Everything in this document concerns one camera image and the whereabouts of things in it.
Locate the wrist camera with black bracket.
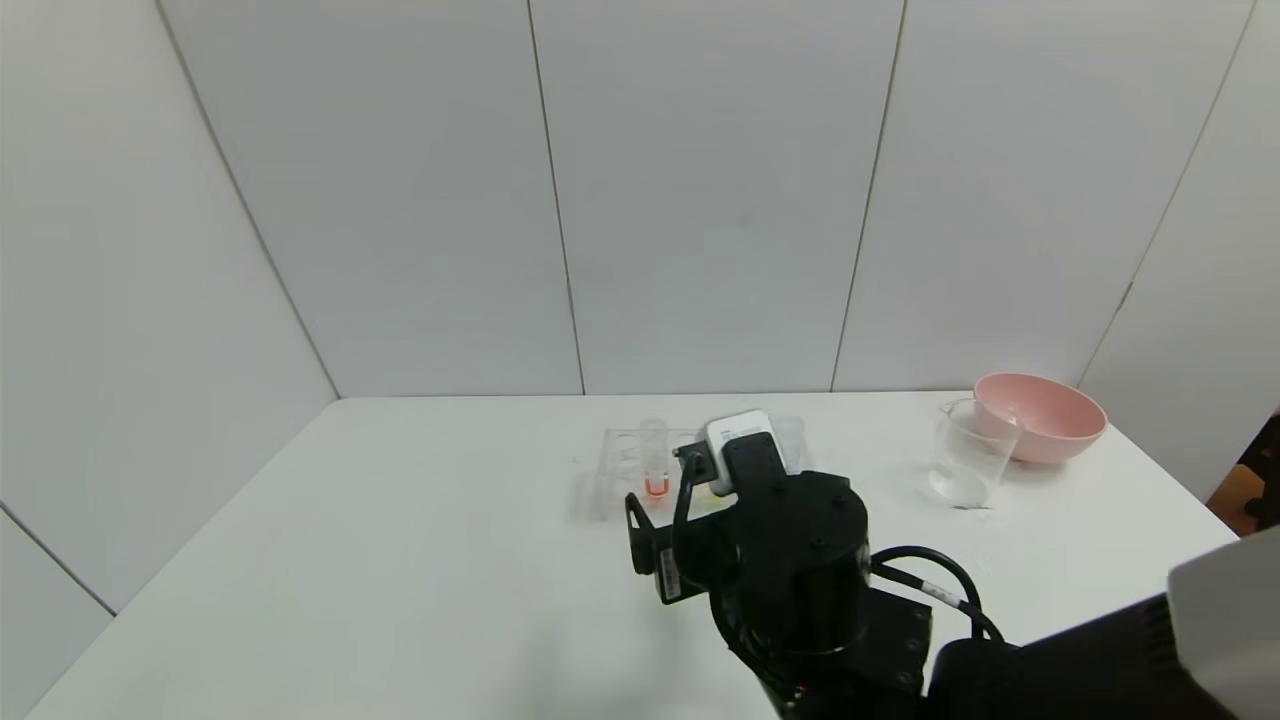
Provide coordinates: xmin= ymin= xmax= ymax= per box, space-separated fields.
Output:
xmin=704 ymin=409 xmax=789 ymax=498

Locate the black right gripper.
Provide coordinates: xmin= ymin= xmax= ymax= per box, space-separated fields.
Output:
xmin=624 ymin=492 xmax=743 ymax=605

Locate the black camera cable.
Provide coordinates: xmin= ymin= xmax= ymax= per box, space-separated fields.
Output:
xmin=672 ymin=445 xmax=713 ymax=591

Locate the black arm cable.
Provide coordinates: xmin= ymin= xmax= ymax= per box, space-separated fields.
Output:
xmin=868 ymin=545 xmax=1007 ymax=643

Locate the pink bowl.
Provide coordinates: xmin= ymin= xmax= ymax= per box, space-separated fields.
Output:
xmin=974 ymin=372 xmax=1109 ymax=466

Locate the red pigment test tube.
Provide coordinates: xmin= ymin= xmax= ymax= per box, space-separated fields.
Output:
xmin=639 ymin=419 xmax=670 ymax=500

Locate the clear plastic beaker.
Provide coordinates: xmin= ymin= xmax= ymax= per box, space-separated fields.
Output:
xmin=926 ymin=397 xmax=1022 ymax=512

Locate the clear acrylic test tube rack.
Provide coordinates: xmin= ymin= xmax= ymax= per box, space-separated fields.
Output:
xmin=595 ymin=427 xmax=807 ymax=522

